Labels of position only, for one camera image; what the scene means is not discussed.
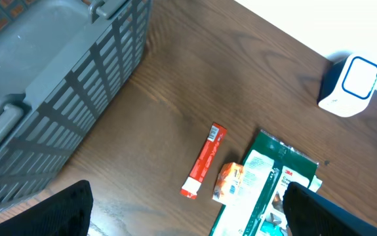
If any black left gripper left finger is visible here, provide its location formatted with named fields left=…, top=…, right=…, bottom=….
left=0, top=180, right=94, bottom=236

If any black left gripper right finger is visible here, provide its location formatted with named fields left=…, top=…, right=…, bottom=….
left=283, top=182, right=377, bottom=236

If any light green small pouch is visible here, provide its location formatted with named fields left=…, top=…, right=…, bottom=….
left=308, top=175, right=323, bottom=193

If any green 3M product package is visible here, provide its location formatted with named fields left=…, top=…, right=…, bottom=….
left=210, top=130, right=319, bottom=236

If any small orange carton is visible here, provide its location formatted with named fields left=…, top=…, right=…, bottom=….
left=212, top=163, right=245, bottom=205

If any red white tube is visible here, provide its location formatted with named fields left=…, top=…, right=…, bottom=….
left=180, top=123, right=227, bottom=199

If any grey plastic mesh basket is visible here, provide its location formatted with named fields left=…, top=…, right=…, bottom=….
left=0, top=0, right=152, bottom=212

